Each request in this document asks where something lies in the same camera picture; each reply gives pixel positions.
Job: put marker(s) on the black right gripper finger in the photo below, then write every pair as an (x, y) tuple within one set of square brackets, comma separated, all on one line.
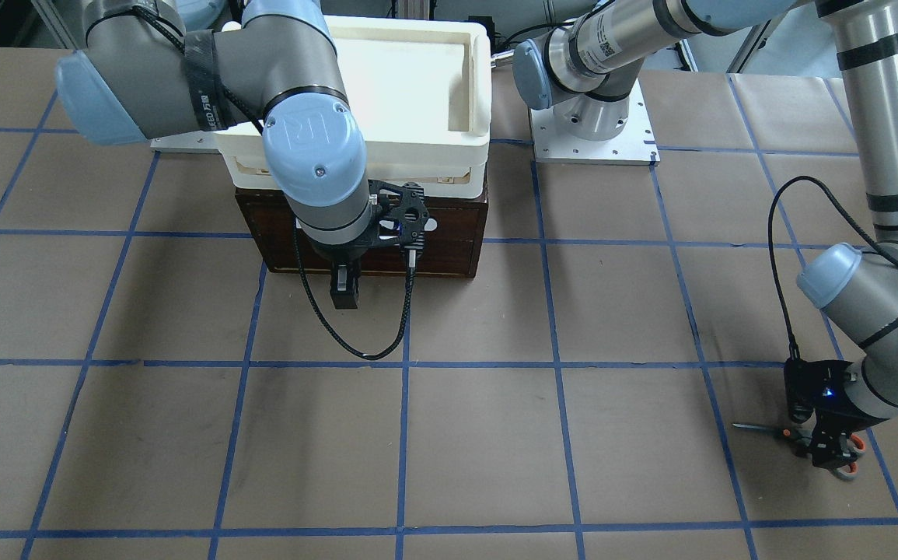
[(338, 286), (353, 276)]

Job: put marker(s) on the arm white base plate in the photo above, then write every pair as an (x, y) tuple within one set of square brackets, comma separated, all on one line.
[(588, 131), (190, 143)]

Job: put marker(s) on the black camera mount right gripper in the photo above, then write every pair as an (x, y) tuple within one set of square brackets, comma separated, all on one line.
[(401, 217)]

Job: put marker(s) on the orange grey scissors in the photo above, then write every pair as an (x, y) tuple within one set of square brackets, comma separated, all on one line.
[(783, 432)]

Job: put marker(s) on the dark brown drawer cabinet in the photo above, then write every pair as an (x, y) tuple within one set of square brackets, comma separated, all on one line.
[(452, 248)]

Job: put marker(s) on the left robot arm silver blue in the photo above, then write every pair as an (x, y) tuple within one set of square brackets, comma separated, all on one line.
[(592, 63)]

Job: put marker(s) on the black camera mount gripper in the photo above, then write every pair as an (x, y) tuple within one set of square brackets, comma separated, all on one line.
[(401, 217), (812, 386)]

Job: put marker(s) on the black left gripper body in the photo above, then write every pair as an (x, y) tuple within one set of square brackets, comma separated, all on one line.
[(833, 413)]

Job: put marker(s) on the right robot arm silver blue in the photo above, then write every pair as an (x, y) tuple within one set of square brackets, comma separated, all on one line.
[(142, 75)]

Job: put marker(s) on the cream plastic storage bin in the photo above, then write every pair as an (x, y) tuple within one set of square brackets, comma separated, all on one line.
[(421, 94)]

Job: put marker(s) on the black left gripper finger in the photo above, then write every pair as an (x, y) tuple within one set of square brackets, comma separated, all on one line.
[(816, 450), (841, 456)]

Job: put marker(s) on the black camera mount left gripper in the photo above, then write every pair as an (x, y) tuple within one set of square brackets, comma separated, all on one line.
[(812, 386)]

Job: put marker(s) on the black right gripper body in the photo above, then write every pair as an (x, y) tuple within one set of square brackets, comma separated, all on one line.
[(337, 253)]

